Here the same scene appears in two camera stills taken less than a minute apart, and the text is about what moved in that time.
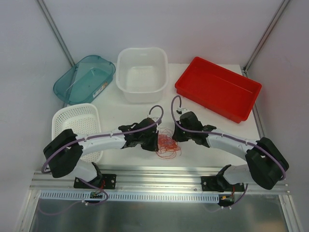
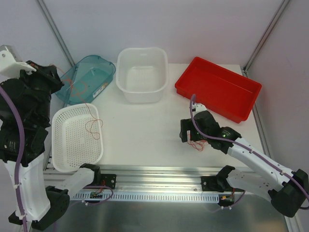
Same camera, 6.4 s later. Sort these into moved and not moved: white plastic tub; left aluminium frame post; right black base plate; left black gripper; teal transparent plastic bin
Moved: left black gripper
Not moved: teal transparent plastic bin; left aluminium frame post; white plastic tub; right black base plate
